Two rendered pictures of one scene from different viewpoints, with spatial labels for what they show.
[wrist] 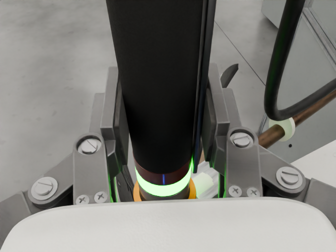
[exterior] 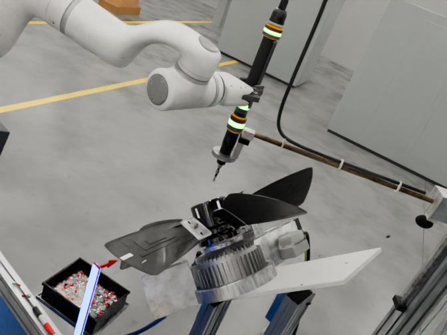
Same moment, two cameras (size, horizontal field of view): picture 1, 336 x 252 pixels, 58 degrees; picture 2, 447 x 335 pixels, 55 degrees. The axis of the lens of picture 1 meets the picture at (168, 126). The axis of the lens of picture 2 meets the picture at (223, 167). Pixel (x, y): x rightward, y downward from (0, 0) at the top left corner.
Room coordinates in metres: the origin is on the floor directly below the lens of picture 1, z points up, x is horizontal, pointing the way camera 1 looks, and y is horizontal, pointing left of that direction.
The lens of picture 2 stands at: (-0.80, -0.59, 1.94)
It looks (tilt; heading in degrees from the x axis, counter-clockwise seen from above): 26 degrees down; 33
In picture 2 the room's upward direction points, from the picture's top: 22 degrees clockwise
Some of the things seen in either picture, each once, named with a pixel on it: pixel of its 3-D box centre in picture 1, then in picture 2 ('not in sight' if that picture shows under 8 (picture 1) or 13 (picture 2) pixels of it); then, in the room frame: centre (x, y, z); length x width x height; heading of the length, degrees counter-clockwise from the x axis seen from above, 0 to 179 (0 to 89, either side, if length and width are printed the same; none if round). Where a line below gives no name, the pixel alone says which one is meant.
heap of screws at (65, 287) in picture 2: not in sight; (84, 294); (-0.10, 0.17, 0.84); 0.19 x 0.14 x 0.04; 107
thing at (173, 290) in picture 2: not in sight; (171, 288); (0.05, -0.03, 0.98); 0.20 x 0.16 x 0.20; 91
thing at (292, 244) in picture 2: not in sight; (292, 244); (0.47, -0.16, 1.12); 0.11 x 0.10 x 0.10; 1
